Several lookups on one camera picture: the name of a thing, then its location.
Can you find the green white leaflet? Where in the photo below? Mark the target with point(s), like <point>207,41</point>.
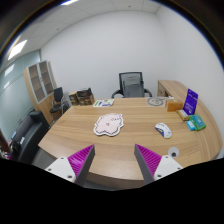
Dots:
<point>103,103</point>

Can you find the white computer mouse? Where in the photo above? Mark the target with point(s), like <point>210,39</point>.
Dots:
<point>164,130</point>

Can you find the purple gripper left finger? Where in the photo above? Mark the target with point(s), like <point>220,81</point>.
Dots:
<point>74,168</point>

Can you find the brown cardboard box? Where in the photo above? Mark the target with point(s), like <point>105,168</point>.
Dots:
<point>173,104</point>

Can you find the round grey coaster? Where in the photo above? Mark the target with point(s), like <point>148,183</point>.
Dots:
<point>155,101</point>

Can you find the white tape roll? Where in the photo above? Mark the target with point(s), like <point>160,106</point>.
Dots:
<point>173,152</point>

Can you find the grey mesh office chair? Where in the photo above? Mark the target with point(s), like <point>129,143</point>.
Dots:
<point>131,85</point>

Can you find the black leather sofa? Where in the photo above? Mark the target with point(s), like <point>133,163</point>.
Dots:
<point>28,135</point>

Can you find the wooden side desk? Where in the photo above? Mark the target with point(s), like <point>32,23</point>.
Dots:
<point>172,88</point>

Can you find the brown small box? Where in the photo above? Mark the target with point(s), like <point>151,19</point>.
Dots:
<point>73,98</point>

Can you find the small blue box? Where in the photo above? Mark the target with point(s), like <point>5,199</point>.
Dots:
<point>190,125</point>

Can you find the beige small box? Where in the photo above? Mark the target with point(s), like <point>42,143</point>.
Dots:
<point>183,115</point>

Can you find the purple standing sign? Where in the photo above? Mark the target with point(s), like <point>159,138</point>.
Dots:
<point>190,102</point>

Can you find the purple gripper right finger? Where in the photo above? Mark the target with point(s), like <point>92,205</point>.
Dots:
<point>154,166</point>

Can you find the green flat box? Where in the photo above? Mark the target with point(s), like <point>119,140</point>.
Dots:
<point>197,122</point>

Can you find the wooden glass-door cabinet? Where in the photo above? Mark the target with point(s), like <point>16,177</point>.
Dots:
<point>40,86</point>

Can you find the black side chair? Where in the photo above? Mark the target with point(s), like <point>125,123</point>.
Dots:
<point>59,103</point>

